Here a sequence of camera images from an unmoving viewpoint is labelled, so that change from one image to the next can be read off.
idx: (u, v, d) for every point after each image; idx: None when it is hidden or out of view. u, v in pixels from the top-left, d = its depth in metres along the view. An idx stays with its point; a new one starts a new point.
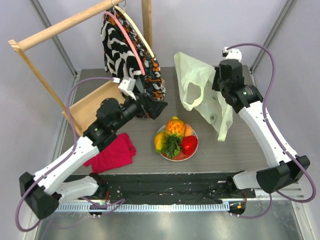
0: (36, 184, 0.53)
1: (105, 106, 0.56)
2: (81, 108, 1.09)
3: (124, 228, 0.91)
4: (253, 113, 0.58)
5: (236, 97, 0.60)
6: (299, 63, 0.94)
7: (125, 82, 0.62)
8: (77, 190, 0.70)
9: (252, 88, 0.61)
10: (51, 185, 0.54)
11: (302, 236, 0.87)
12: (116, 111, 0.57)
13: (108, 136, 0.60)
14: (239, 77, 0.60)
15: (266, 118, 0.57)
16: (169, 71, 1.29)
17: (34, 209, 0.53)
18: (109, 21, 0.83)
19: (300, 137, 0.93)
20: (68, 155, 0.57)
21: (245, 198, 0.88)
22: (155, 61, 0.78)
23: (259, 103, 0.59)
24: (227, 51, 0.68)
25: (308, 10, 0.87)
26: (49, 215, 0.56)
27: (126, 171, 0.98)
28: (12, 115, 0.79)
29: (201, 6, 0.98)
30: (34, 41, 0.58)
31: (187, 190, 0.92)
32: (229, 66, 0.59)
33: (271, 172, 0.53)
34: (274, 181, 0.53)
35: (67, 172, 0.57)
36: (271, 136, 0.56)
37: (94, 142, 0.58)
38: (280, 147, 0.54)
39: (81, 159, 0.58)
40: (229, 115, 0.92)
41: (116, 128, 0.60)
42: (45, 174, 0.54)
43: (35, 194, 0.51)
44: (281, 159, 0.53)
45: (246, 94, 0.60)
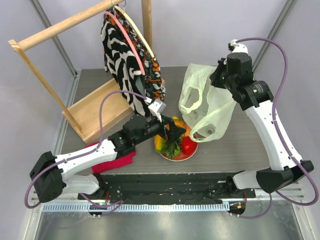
0: (56, 165, 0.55)
1: (135, 121, 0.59)
2: (81, 108, 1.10)
3: (124, 228, 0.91)
4: (261, 113, 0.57)
5: (244, 94, 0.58)
6: (300, 63, 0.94)
7: (156, 104, 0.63)
8: (79, 185, 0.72)
9: (263, 85, 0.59)
10: (67, 171, 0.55)
11: (302, 236, 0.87)
12: (143, 127, 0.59)
13: (128, 148, 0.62)
14: (247, 73, 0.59)
15: (275, 120, 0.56)
16: (169, 71, 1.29)
17: (40, 190, 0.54)
18: (109, 21, 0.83)
19: (302, 137, 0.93)
20: (91, 150, 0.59)
21: (245, 198, 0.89)
22: (155, 61, 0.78)
23: (269, 102, 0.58)
24: (234, 45, 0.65)
25: (309, 9, 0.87)
26: (48, 200, 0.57)
27: (127, 171, 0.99)
28: (11, 115, 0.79)
29: (201, 6, 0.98)
30: (34, 41, 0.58)
31: (187, 190, 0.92)
32: (237, 60, 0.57)
33: (274, 176, 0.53)
34: (275, 184, 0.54)
35: (85, 165, 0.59)
36: (278, 140, 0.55)
37: (117, 148, 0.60)
38: (286, 152, 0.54)
39: (100, 158, 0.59)
40: (214, 117, 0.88)
41: (138, 141, 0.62)
42: (67, 158, 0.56)
43: (52, 175, 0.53)
44: (286, 165, 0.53)
45: (256, 92, 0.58)
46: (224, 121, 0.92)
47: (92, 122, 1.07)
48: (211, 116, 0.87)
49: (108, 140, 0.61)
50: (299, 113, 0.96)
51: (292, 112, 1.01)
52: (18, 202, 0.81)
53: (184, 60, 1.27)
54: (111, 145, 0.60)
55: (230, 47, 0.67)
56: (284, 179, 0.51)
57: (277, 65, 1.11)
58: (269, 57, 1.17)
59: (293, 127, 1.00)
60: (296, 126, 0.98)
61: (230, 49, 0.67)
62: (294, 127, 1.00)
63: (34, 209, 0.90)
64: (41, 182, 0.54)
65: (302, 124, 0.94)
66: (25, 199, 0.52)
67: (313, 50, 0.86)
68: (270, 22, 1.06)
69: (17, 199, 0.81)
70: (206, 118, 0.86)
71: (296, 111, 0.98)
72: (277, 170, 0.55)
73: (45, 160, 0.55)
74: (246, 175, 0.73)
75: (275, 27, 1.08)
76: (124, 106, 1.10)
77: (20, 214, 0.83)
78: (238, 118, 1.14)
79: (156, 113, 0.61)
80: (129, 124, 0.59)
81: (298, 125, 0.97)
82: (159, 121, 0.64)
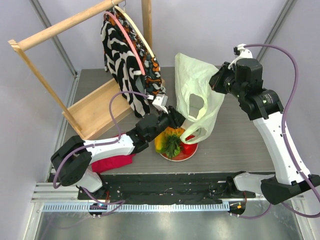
0: (84, 148, 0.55)
1: (148, 119, 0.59)
2: (81, 108, 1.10)
3: (125, 228, 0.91)
4: (270, 126, 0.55)
5: (253, 104, 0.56)
6: (300, 63, 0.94)
7: (159, 98, 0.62)
8: (89, 179, 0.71)
9: (272, 95, 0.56)
10: (94, 155, 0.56)
11: (302, 236, 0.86)
12: (155, 125, 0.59)
13: (142, 144, 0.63)
14: (257, 81, 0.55)
15: (284, 133, 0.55)
16: (169, 71, 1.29)
17: (67, 170, 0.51)
18: (109, 22, 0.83)
19: (303, 137, 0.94)
20: (113, 140, 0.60)
21: (245, 198, 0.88)
22: (155, 61, 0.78)
23: (279, 113, 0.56)
24: (240, 49, 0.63)
25: (310, 9, 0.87)
26: (67, 183, 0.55)
27: (126, 171, 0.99)
28: (11, 115, 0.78)
29: (202, 6, 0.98)
30: (35, 41, 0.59)
31: (187, 190, 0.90)
32: (247, 68, 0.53)
33: (280, 189, 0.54)
34: (282, 196, 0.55)
35: (106, 155, 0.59)
36: (287, 154, 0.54)
37: (134, 142, 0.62)
38: (294, 167, 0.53)
39: (119, 150, 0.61)
40: (207, 121, 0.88)
41: (152, 138, 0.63)
42: (95, 143, 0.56)
43: (84, 156, 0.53)
44: (294, 179, 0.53)
45: (266, 103, 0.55)
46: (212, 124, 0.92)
47: (93, 122, 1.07)
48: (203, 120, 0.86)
49: (126, 134, 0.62)
50: (300, 114, 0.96)
51: (292, 112, 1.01)
52: (18, 202, 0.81)
53: None
54: (129, 139, 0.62)
55: (237, 52, 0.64)
56: (291, 193, 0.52)
57: (277, 65, 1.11)
58: (269, 57, 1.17)
59: (293, 127, 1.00)
60: (296, 126, 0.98)
61: (236, 53, 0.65)
62: (294, 128, 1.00)
63: (35, 209, 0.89)
64: (69, 162, 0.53)
65: (302, 124, 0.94)
66: (53, 178, 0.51)
67: (314, 50, 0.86)
68: (270, 21, 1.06)
69: (17, 198, 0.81)
70: (199, 123, 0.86)
71: (297, 111, 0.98)
72: (284, 183, 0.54)
73: (73, 142, 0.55)
74: (247, 178, 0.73)
75: (275, 27, 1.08)
76: (124, 106, 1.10)
77: (20, 214, 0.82)
78: (238, 118, 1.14)
79: (161, 106, 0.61)
80: (142, 121, 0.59)
81: (299, 126, 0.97)
82: (166, 113, 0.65)
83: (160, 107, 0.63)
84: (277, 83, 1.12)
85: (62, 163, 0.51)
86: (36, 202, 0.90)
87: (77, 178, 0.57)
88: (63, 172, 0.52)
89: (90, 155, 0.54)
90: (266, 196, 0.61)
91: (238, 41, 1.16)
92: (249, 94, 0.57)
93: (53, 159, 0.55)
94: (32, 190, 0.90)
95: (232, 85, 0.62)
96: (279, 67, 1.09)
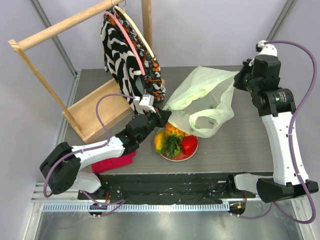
0: (73, 154, 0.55)
1: (137, 119, 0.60)
2: (81, 108, 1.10)
3: (124, 229, 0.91)
4: (279, 124, 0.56)
5: (264, 99, 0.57)
6: (301, 63, 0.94)
7: (146, 98, 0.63)
8: (85, 181, 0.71)
9: (287, 93, 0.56)
10: (83, 161, 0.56)
11: (302, 236, 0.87)
12: (145, 125, 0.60)
13: (132, 145, 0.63)
14: (273, 78, 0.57)
15: (290, 134, 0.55)
16: (169, 71, 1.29)
17: (57, 177, 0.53)
18: (109, 22, 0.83)
19: (303, 137, 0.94)
20: (102, 144, 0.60)
21: (245, 198, 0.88)
22: (155, 61, 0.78)
23: (289, 114, 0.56)
24: (261, 46, 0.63)
25: (310, 9, 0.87)
26: (60, 190, 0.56)
27: (126, 171, 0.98)
28: (11, 115, 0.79)
29: (202, 6, 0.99)
30: (35, 42, 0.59)
31: (187, 190, 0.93)
32: (265, 62, 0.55)
33: (274, 188, 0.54)
34: (274, 196, 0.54)
35: (96, 158, 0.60)
36: (289, 155, 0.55)
37: (124, 144, 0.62)
38: (293, 169, 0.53)
39: (109, 153, 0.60)
40: (220, 114, 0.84)
41: (142, 138, 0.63)
42: (83, 148, 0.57)
43: (72, 162, 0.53)
44: (289, 181, 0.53)
45: (278, 100, 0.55)
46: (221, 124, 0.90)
47: (92, 122, 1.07)
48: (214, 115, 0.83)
49: (115, 136, 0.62)
50: (300, 113, 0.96)
51: None
52: (18, 202, 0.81)
53: (184, 60, 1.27)
54: (118, 141, 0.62)
55: (258, 49, 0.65)
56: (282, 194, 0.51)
57: None
58: None
59: None
60: (296, 126, 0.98)
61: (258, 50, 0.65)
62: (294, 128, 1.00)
63: (35, 209, 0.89)
64: (58, 170, 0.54)
65: (302, 123, 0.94)
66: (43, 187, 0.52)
67: (314, 50, 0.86)
68: (270, 22, 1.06)
69: (17, 198, 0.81)
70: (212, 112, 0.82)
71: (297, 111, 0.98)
72: (279, 183, 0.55)
73: (61, 149, 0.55)
74: (247, 178, 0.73)
75: (275, 27, 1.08)
76: (124, 106, 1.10)
77: (20, 214, 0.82)
78: (238, 118, 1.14)
79: (149, 106, 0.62)
80: (132, 122, 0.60)
81: (299, 125, 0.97)
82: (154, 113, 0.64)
83: (148, 107, 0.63)
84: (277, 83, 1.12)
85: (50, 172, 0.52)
86: (36, 202, 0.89)
87: (71, 185, 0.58)
88: (53, 181, 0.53)
89: (79, 162, 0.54)
90: (260, 195, 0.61)
91: (238, 41, 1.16)
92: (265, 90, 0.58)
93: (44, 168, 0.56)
94: (32, 190, 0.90)
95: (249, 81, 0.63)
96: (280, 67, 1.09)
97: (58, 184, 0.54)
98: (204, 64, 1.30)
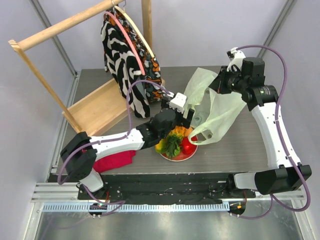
0: (90, 145, 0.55)
1: (166, 113, 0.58)
2: (81, 108, 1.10)
3: (124, 228, 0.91)
4: (266, 112, 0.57)
5: (251, 95, 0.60)
6: (300, 63, 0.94)
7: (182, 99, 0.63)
8: (93, 177, 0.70)
9: (271, 88, 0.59)
10: (99, 153, 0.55)
11: (302, 236, 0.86)
12: (171, 120, 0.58)
13: (152, 140, 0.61)
14: (259, 76, 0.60)
15: (277, 120, 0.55)
16: (169, 71, 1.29)
17: (72, 166, 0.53)
18: (109, 22, 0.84)
19: (300, 137, 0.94)
20: (121, 137, 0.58)
21: (245, 198, 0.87)
22: (155, 61, 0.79)
23: (274, 104, 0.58)
24: (233, 52, 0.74)
25: (310, 9, 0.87)
26: (76, 177, 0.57)
27: (126, 171, 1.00)
28: (11, 115, 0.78)
29: (202, 7, 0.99)
30: (35, 41, 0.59)
31: (187, 190, 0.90)
32: (251, 62, 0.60)
33: (269, 173, 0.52)
34: (270, 181, 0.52)
35: (114, 150, 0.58)
36: (278, 138, 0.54)
37: (144, 137, 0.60)
38: (284, 151, 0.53)
39: (129, 146, 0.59)
40: (214, 123, 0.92)
41: (165, 134, 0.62)
42: (100, 140, 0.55)
43: (88, 153, 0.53)
44: (282, 163, 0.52)
45: (263, 93, 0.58)
46: (224, 126, 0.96)
47: (92, 122, 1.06)
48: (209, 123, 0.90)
49: (136, 129, 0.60)
50: (299, 113, 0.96)
51: (291, 112, 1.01)
52: (18, 202, 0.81)
53: (184, 60, 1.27)
54: (139, 134, 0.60)
55: (231, 54, 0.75)
56: (277, 177, 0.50)
57: (276, 66, 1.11)
58: (269, 58, 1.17)
59: (291, 126, 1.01)
60: (295, 126, 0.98)
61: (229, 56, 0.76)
62: (293, 128, 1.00)
63: (35, 209, 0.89)
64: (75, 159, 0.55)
65: (301, 123, 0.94)
66: (58, 175, 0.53)
67: (313, 50, 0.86)
68: (270, 22, 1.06)
69: (17, 198, 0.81)
70: (204, 125, 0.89)
71: (295, 111, 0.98)
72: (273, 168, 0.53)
73: (79, 139, 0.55)
74: (246, 175, 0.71)
75: (275, 27, 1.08)
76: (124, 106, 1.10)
77: (20, 214, 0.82)
78: (237, 119, 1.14)
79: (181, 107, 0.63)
80: (159, 115, 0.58)
81: (298, 125, 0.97)
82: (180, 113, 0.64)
83: (179, 107, 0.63)
84: (276, 83, 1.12)
85: (66, 161, 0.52)
86: (36, 202, 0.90)
87: (87, 174, 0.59)
88: (70, 169, 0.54)
89: (95, 153, 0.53)
90: (259, 189, 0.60)
91: (238, 41, 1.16)
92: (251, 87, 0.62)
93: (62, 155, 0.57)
94: (32, 190, 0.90)
95: (234, 82, 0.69)
96: (278, 67, 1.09)
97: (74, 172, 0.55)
98: (204, 65, 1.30)
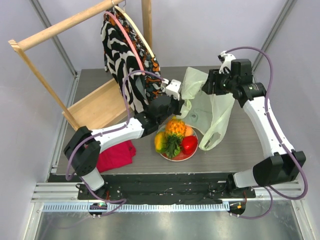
0: (93, 138, 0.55)
1: (163, 100, 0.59)
2: (81, 108, 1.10)
3: (124, 228, 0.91)
4: (256, 105, 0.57)
5: (241, 91, 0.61)
6: (299, 63, 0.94)
7: (175, 84, 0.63)
8: (94, 172, 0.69)
9: (259, 84, 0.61)
10: (103, 144, 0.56)
11: (302, 236, 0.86)
12: (168, 105, 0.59)
13: (152, 126, 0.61)
14: (247, 75, 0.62)
15: (268, 112, 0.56)
16: (170, 71, 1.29)
17: (78, 163, 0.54)
18: (109, 22, 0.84)
19: (300, 137, 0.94)
20: (121, 126, 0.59)
21: (245, 198, 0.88)
22: (155, 61, 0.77)
23: (263, 98, 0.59)
24: (224, 55, 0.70)
25: (309, 10, 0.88)
26: (83, 173, 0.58)
27: (126, 171, 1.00)
28: (12, 115, 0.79)
29: (201, 7, 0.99)
30: (34, 41, 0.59)
31: (187, 190, 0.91)
32: (238, 62, 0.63)
33: (265, 162, 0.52)
34: (268, 171, 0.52)
35: (116, 140, 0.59)
36: (269, 127, 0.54)
37: (143, 125, 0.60)
38: (277, 140, 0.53)
39: (129, 135, 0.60)
40: (218, 125, 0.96)
41: (162, 119, 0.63)
42: (102, 132, 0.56)
43: (91, 146, 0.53)
44: (276, 150, 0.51)
45: (251, 89, 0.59)
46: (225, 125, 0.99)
47: (92, 122, 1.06)
48: (215, 127, 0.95)
49: (134, 118, 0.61)
50: (298, 113, 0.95)
51: (290, 112, 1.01)
52: (18, 202, 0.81)
53: (183, 60, 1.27)
54: (138, 123, 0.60)
55: (221, 58, 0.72)
56: (273, 165, 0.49)
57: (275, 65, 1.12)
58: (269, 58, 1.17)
59: (291, 127, 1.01)
60: (294, 127, 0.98)
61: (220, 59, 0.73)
62: (292, 128, 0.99)
63: (35, 209, 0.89)
64: (79, 155, 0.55)
65: (300, 123, 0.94)
66: (67, 171, 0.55)
67: (313, 50, 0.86)
68: (270, 22, 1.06)
69: (17, 198, 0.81)
70: (211, 129, 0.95)
71: (295, 111, 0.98)
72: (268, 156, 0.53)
73: (81, 134, 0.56)
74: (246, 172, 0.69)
75: (274, 28, 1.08)
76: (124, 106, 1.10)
77: (20, 214, 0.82)
78: (237, 119, 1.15)
79: (177, 93, 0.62)
80: (156, 101, 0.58)
81: (297, 125, 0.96)
82: (177, 100, 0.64)
83: (174, 93, 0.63)
84: (275, 83, 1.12)
85: (71, 158, 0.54)
86: (36, 202, 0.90)
87: (94, 167, 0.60)
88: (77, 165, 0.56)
89: (99, 145, 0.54)
90: (257, 181, 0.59)
91: (239, 41, 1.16)
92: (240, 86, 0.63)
93: (66, 152, 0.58)
94: (32, 190, 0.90)
95: (226, 83, 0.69)
96: (278, 67, 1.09)
97: (81, 168, 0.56)
98: (204, 65, 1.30)
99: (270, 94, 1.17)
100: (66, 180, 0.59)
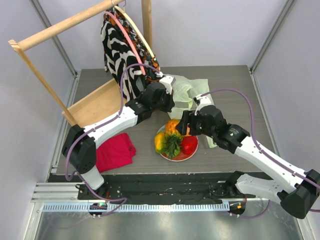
0: (86, 135, 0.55)
1: (157, 85, 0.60)
2: (81, 108, 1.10)
3: (124, 229, 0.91)
4: (247, 148, 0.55)
5: (225, 141, 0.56)
6: (299, 63, 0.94)
7: (169, 77, 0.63)
8: (94, 171, 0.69)
9: (235, 126, 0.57)
10: (98, 139, 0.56)
11: (302, 236, 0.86)
12: (162, 90, 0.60)
13: (146, 112, 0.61)
14: (221, 121, 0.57)
15: (262, 149, 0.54)
16: (170, 71, 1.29)
17: (79, 162, 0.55)
18: (109, 22, 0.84)
19: (301, 137, 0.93)
20: (113, 118, 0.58)
21: (245, 198, 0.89)
22: (155, 61, 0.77)
23: (248, 138, 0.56)
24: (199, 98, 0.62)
25: (308, 10, 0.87)
26: (84, 170, 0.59)
27: (126, 171, 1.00)
28: (12, 115, 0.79)
29: (201, 6, 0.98)
30: (34, 41, 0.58)
31: (187, 190, 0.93)
32: (209, 115, 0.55)
33: (291, 199, 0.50)
34: (300, 205, 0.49)
35: (110, 133, 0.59)
36: (275, 164, 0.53)
37: (136, 111, 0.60)
38: (288, 171, 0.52)
39: (123, 125, 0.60)
40: None
41: (156, 106, 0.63)
42: (95, 127, 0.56)
43: (86, 144, 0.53)
44: (295, 182, 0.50)
45: (233, 135, 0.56)
46: None
47: (92, 122, 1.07)
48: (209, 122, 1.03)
49: (126, 106, 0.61)
50: (298, 113, 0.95)
51: (289, 112, 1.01)
52: (18, 202, 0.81)
53: (183, 60, 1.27)
54: (130, 111, 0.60)
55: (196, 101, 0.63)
56: (304, 198, 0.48)
57: (275, 66, 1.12)
58: (269, 58, 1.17)
59: (291, 127, 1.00)
60: (294, 127, 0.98)
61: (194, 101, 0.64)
62: (292, 128, 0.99)
63: (35, 209, 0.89)
64: (76, 154, 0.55)
65: (300, 123, 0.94)
66: (65, 172, 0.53)
67: (312, 50, 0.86)
68: (270, 22, 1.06)
69: (17, 198, 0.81)
70: None
71: (295, 111, 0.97)
72: (291, 191, 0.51)
73: (74, 132, 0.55)
74: (256, 186, 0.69)
75: (274, 27, 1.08)
76: None
77: (20, 214, 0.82)
78: (237, 119, 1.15)
79: (170, 86, 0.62)
80: (152, 86, 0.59)
81: (297, 125, 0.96)
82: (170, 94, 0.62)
83: (167, 86, 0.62)
84: (275, 83, 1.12)
85: (69, 155, 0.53)
86: (36, 202, 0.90)
87: (94, 164, 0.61)
88: (75, 162, 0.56)
89: (93, 141, 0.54)
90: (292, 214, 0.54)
91: (238, 41, 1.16)
92: (219, 133, 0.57)
93: (63, 153, 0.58)
94: (32, 190, 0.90)
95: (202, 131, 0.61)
96: (278, 67, 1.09)
97: (81, 166, 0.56)
98: (204, 64, 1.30)
99: (270, 94, 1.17)
100: (67, 180, 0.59)
